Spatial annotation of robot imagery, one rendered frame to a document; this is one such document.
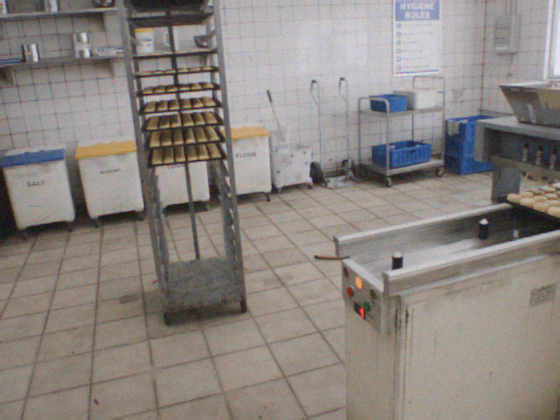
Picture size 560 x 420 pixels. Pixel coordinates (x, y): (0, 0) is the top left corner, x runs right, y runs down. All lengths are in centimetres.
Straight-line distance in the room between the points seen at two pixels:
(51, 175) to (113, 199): 58
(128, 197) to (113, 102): 106
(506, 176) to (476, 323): 79
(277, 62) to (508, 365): 439
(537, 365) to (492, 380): 19
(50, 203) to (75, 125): 93
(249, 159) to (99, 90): 166
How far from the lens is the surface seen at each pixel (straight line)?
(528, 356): 181
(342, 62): 581
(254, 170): 488
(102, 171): 471
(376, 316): 142
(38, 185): 479
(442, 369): 157
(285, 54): 556
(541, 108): 189
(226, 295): 288
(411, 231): 167
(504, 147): 206
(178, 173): 475
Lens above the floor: 147
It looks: 18 degrees down
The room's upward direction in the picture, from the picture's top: 4 degrees counter-clockwise
